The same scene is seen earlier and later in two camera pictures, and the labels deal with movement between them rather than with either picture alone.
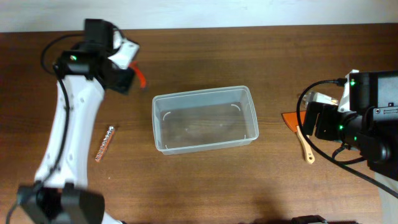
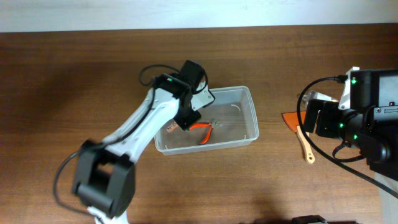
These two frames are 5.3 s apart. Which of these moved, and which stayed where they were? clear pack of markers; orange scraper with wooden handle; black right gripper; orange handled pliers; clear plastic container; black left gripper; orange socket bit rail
Moved: orange socket bit rail; orange handled pliers; black left gripper
Stayed: clear pack of markers; clear plastic container; black right gripper; orange scraper with wooden handle
